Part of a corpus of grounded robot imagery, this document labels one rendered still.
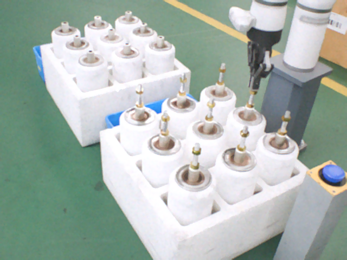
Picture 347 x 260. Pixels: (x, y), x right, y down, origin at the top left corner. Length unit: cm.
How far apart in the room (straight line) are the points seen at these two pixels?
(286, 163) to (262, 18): 32
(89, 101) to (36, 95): 41
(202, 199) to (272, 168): 21
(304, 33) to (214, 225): 56
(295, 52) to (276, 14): 30
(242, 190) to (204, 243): 14
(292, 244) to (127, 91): 65
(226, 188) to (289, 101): 40
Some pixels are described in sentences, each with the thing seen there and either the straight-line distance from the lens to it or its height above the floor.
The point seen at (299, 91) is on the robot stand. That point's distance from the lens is 113.
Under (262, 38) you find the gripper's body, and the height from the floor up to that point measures 48.
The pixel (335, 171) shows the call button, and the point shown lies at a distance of 77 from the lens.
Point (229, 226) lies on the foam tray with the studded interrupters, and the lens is 85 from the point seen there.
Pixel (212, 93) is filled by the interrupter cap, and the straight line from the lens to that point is 105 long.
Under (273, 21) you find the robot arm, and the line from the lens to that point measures 83.
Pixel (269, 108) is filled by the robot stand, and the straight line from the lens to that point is 120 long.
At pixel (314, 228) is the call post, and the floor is 21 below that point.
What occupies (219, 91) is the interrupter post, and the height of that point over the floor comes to 26.
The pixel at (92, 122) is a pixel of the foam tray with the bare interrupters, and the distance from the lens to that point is 121.
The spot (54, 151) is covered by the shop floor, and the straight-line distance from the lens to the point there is 125.
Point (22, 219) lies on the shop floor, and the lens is 108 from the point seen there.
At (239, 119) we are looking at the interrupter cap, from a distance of 96.
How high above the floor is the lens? 80
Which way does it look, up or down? 38 degrees down
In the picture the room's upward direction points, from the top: 4 degrees clockwise
